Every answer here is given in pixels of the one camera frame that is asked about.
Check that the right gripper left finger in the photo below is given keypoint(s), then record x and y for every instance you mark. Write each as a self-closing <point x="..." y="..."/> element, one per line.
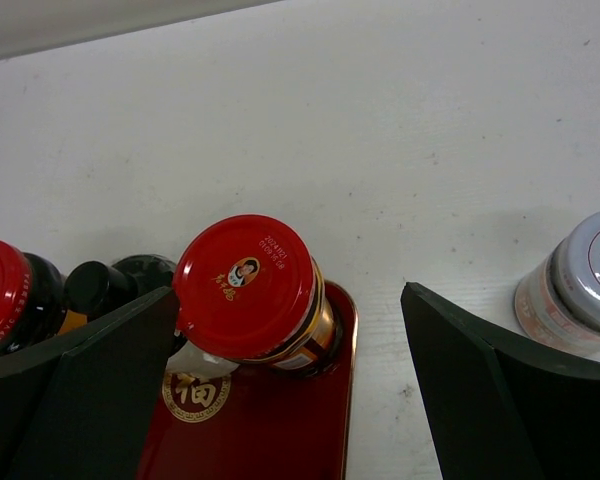
<point x="79" y="405"/>

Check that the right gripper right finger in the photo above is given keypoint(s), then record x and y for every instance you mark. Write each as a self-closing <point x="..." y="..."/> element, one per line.
<point x="499" y="405"/>

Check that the black cap white bottle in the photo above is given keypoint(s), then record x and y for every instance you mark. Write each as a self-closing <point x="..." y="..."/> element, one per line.
<point x="96" y="289"/>

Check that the red lid chili sauce jar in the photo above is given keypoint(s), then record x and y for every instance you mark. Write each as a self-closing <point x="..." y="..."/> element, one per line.
<point x="32" y="305"/>

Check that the silver lid glass jar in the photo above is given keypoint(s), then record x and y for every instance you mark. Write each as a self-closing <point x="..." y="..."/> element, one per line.
<point x="558" y="303"/>

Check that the red tray with gold emblem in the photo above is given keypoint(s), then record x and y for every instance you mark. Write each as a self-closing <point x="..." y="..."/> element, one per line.
<point x="257" y="423"/>

